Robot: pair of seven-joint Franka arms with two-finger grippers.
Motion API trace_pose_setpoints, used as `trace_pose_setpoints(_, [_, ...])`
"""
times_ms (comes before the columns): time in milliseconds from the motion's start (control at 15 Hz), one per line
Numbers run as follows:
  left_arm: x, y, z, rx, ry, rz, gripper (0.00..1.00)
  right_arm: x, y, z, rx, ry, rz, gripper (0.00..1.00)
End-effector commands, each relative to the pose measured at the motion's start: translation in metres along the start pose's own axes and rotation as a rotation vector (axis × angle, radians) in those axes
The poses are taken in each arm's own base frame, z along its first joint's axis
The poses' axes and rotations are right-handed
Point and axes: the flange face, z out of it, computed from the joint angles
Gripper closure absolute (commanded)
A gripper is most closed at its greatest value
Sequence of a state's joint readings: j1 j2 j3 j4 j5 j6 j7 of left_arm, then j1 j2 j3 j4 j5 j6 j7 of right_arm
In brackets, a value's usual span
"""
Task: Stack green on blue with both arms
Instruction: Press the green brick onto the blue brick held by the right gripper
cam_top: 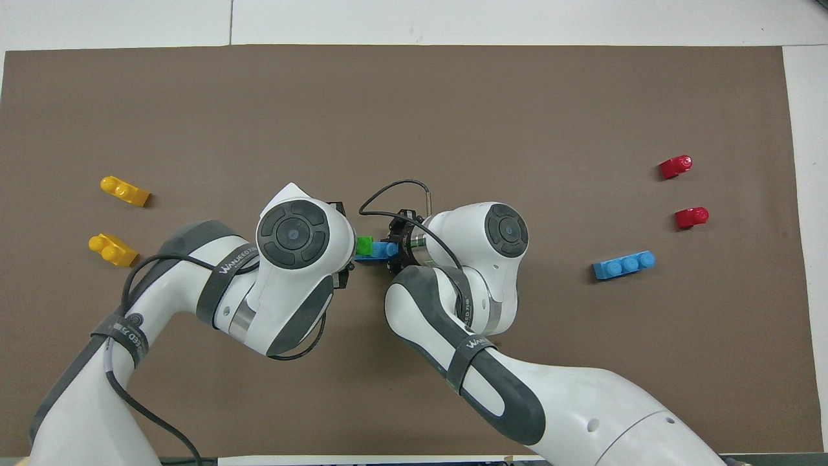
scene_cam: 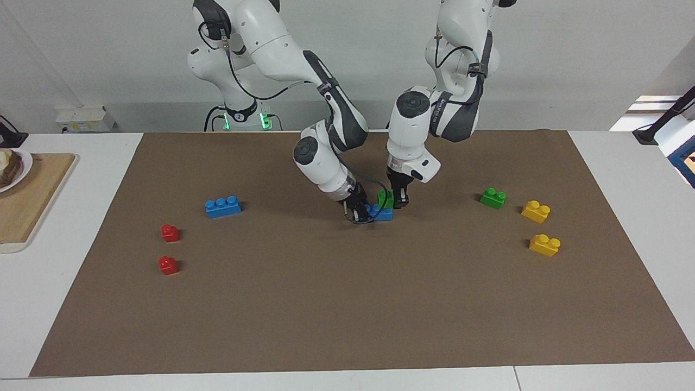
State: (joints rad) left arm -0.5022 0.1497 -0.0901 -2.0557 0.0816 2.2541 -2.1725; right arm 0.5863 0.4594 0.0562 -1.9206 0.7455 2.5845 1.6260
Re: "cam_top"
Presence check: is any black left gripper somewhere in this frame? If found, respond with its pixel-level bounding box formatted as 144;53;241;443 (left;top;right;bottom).
327;202;358;290

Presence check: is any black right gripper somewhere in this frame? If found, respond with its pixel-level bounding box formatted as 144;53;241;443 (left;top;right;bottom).
386;208;424;277

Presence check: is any blue three-stud toy brick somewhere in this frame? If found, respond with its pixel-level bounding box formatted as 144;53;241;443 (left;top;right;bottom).
354;241;399;262
593;251;657;281

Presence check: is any brown paper table mat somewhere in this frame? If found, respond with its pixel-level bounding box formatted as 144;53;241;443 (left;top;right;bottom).
0;44;825;457

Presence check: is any yellow two-stud toy brick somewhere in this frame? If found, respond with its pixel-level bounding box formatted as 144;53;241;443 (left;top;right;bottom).
100;175;151;208
88;234;140;267

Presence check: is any red one-stud toy brick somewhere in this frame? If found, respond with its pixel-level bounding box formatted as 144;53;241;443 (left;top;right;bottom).
675;207;710;230
659;155;693;180

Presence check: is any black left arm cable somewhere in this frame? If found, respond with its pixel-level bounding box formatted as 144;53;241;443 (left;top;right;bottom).
103;254;327;466

